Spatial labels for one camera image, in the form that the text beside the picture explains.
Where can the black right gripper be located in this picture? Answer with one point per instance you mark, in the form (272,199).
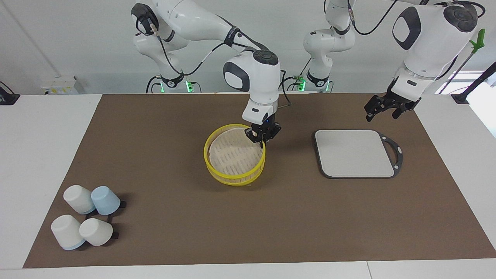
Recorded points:
(267,128)

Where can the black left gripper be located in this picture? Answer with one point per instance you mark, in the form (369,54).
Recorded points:
(399,99)

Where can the white mesh steamer liner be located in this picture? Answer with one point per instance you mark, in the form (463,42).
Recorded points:
(232,155)

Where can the yellow-rimmed bamboo steamer basket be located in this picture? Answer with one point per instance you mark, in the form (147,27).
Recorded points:
(236,183)
(206,154)

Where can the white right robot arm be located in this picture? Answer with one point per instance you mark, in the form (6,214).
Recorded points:
(255,77)

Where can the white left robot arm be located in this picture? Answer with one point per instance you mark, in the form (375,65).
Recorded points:
(430,38)

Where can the grey white cutting board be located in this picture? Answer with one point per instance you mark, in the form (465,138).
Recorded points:
(352,153)

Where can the black tripod stand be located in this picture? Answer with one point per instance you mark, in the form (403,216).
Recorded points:
(459,97)

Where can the brown table mat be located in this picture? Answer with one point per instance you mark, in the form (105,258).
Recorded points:
(193,232)

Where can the green-tipped grey pole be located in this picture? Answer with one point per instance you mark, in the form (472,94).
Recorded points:
(478,40)

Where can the black cup rack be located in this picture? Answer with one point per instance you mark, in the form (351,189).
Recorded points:
(123,204)

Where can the light blue plastic cup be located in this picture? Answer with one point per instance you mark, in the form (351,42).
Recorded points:
(105,200)

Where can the white plastic cup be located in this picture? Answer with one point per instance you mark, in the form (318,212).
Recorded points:
(78,198)
(96,231)
(68,231)

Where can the black stand foot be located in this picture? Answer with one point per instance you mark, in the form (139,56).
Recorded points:
(7,99)

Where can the white wall box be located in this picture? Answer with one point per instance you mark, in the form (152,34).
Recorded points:
(58,87)

